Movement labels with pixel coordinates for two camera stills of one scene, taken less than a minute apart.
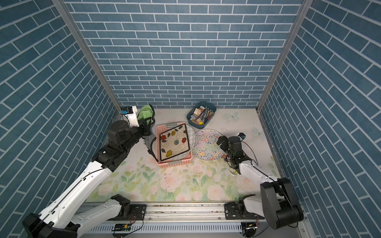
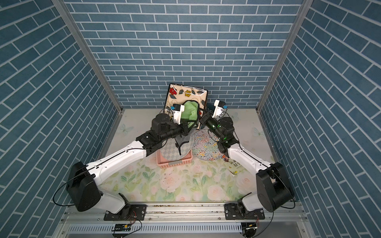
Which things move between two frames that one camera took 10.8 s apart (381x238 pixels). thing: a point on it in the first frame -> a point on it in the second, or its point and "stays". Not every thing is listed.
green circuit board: [122, 227] stays
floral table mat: [138, 177] stays
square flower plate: [173, 142] -> [177, 94]
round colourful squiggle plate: [205, 147] stays
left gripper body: [142, 130] -> [176, 129]
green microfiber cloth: [146, 113] -> [190, 111]
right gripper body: [225, 147] -> [204, 122]
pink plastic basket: [161, 129] stays
